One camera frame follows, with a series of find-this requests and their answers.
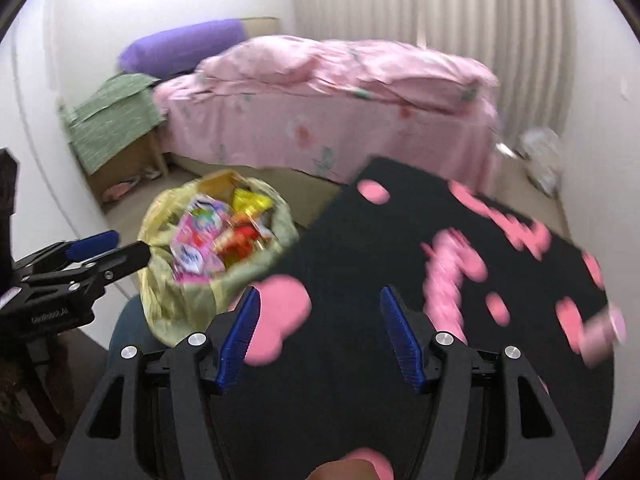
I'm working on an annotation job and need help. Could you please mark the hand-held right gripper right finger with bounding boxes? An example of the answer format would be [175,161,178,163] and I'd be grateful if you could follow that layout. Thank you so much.
[379,285,586,480]

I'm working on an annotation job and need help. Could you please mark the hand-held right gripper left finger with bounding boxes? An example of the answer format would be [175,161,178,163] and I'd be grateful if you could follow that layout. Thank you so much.
[55,284,263,480]

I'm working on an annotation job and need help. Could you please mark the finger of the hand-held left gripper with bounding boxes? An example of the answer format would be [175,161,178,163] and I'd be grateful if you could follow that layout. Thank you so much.
[30,241,152,295]
[14,230,121,277]

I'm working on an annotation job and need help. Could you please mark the yellow plastic bag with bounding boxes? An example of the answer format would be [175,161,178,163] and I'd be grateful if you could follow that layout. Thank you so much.
[137,170,301,348]

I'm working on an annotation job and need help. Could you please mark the pink candy wrapper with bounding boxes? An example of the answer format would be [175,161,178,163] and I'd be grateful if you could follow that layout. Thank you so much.
[170,195,231,281]

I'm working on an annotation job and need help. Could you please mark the yellow red snack packet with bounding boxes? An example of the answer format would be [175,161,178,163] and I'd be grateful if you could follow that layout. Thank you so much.
[231,187,275,217]

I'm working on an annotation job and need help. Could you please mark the pink slipper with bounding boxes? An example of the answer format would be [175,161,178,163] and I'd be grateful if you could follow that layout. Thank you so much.
[102,180,138,201]

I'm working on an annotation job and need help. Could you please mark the wooden nightstand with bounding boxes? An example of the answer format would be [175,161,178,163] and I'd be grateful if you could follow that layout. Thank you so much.
[85,130,168,201]

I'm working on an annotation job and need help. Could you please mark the black pink-spotted tablecloth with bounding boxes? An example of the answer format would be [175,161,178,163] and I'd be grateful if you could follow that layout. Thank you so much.
[210,156,618,480]

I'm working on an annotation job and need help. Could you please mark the green checked cloth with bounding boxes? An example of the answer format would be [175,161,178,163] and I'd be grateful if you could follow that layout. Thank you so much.
[60,73,166,175]

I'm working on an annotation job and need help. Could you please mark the purple pillow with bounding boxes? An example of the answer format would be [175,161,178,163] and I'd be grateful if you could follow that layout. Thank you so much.
[118,19,249,78]

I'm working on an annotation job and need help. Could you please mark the bed with pink floral sheet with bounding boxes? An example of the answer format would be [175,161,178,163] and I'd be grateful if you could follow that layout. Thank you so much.
[152,75,503,188]

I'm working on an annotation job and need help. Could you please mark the white plastic bag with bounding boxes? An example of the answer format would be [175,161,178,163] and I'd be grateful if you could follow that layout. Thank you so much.
[517,126,561,196]

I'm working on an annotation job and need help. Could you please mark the beige headboard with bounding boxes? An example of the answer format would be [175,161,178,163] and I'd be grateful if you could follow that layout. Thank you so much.
[240,16,281,41]

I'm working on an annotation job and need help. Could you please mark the pink floral duvet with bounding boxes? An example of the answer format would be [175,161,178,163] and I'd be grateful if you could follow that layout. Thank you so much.
[195,35,501,113]

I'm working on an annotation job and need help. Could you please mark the white pleated curtain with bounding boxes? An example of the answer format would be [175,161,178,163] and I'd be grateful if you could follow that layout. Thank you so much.
[290,0,576,146]

